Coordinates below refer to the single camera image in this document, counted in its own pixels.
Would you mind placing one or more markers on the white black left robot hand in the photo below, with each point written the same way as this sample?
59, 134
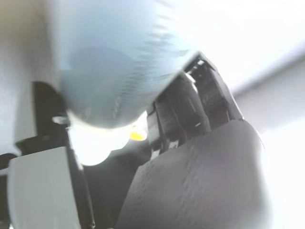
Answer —
195, 181

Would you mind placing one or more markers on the clear plastic graduated tube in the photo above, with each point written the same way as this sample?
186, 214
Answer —
107, 71

